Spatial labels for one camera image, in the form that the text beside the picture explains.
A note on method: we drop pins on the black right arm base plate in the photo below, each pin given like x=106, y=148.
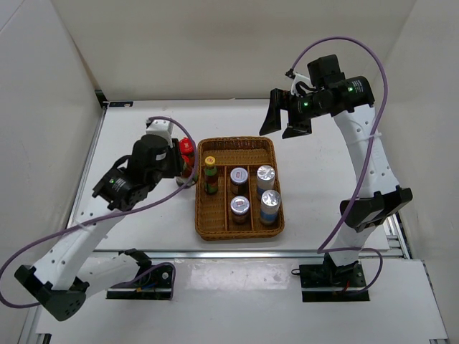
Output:
x=316, y=286

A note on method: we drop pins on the yellow-cap green-label sauce bottle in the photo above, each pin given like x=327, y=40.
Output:
x=210, y=175

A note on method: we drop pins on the red-lid sauce jar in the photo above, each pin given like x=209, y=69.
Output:
x=187, y=151

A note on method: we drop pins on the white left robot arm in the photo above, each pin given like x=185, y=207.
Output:
x=59, y=281

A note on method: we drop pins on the red-lid chili jar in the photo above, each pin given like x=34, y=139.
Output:
x=188, y=166

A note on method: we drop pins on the brown wicker basket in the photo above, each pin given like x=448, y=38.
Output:
x=213, y=217

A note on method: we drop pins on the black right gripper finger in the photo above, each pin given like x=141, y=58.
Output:
x=297, y=129
x=274, y=114

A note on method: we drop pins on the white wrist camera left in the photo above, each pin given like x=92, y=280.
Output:
x=161, y=128

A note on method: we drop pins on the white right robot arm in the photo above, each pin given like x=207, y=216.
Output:
x=378, y=194

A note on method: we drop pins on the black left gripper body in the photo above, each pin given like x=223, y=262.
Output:
x=171, y=165

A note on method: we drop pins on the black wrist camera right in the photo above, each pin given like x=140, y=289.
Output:
x=324, y=71

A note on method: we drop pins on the silver-lid white spice jar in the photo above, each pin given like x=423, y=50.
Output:
x=265, y=179

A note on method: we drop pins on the silver-lid blue-label spice jar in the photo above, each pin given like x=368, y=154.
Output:
x=269, y=206

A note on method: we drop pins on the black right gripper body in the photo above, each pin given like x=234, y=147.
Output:
x=304, y=108

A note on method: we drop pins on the white-lid dark sauce jar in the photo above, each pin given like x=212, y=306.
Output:
x=240, y=209

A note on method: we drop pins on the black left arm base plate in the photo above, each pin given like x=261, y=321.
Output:
x=152, y=281

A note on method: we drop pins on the white-lid brown sauce jar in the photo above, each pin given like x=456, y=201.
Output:
x=238, y=181

